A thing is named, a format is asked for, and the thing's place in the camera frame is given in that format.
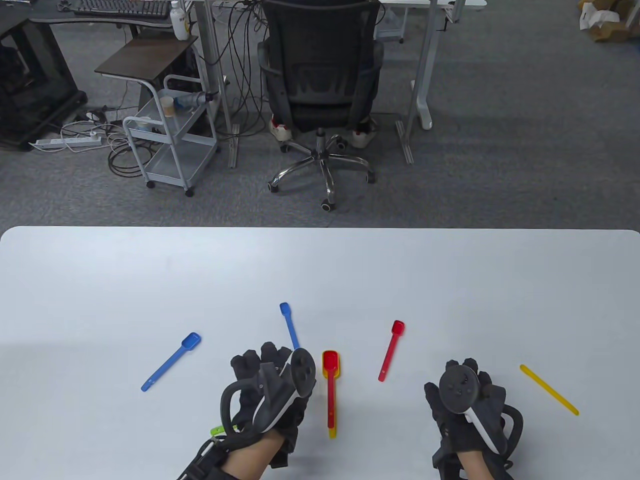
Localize person's right hand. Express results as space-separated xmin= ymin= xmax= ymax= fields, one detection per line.
xmin=424 ymin=358 xmax=518 ymax=480

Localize person's left hand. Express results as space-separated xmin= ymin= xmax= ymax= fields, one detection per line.
xmin=231 ymin=342 xmax=316 ymax=468

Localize black white hand controller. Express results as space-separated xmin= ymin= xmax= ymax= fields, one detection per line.
xmin=439 ymin=365 xmax=524 ymax=453
xmin=220 ymin=348 xmax=317 ymax=442

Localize small blue measuring spoon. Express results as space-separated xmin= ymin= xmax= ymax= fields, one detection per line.
xmin=279 ymin=302 xmax=301 ymax=351

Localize large blue measuring spoon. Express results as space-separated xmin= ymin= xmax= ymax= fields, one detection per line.
xmin=141 ymin=332 xmax=202 ymax=392

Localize small red measuring spoon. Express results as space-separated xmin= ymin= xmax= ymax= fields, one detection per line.
xmin=378 ymin=320 xmax=406 ymax=383

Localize large red measuring spoon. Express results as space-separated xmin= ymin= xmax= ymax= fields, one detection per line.
xmin=322 ymin=350 xmax=341 ymax=430

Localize large yellow measuring spoon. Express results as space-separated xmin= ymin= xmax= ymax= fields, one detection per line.
xmin=321 ymin=350 xmax=344 ymax=440

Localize tiny yellow measuring spoon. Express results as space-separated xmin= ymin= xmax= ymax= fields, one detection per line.
xmin=519 ymin=364 xmax=580 ymax=416

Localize person's right forearm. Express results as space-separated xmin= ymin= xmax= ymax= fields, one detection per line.
xmin=460 ymin=450 xmax=500 ymax=480

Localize person's left forearm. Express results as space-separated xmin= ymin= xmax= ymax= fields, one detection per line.
xmin=220 ymin=429 xmax=285 ymax=480

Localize grey metal trolley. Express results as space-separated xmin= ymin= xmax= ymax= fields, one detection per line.
xmin=122 ymin=74 xmax=221 ymax=198

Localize blue grey handheld device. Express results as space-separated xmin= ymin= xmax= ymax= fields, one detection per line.
xmin=175 ymin=91 xmax=219 ymax=110

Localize white power strip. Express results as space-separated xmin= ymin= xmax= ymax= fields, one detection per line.
xmin=28 ymin=136 xmax=104 ymax=151

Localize white desk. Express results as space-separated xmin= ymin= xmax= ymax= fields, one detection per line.
xmin=192 ymin=0 xmax=488 ymax=169

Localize black mesh office chair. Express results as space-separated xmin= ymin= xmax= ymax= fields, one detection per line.
xmin=257 ymin=0 xmax=386 ymax=212

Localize brown side table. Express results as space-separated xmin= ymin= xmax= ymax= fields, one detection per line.
xmin=94 ymin=35 xmax=200 ymax=108

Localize white plastic bottle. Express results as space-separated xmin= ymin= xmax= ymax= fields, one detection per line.
xmin=169 ymin=0 xmax=191 ymax=41

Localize black cabinet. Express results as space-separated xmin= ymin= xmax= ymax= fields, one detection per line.
xmin=0 ymin=15 xmax=89 ymax=152

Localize white drawer unit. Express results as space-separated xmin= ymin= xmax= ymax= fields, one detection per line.
xmin=375 ymin=5 xmax=406 ymax=44

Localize black desk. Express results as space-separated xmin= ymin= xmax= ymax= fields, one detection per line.
xmin=29 ymin=0 xmax=201 ymax=32

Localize black computer keyboard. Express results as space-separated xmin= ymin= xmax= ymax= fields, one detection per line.
xmin=74 ymin=0 xmax=172 ymax=20

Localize cardboard box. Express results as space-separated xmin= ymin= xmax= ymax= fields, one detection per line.
xmin=580 ymin=0 xmax=640 ymax=43

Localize white paper wrap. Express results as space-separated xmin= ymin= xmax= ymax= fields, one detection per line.
xmin=580 ymin=2 xmax=621 ymax=31

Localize black wrist camera strap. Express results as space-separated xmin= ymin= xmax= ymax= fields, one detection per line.
xmin=177 ymin=434 xmax=241 ymax=480
xmin=431 ymin=442 xmax=466 ymax=480

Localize black cable coil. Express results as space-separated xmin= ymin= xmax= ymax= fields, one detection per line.
xmin=107 ymin=131 xmax=151 ymax=179

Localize hanging black cables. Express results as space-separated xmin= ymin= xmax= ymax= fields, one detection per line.
xmin=215 ymin=0 xmax=273 ymax=137

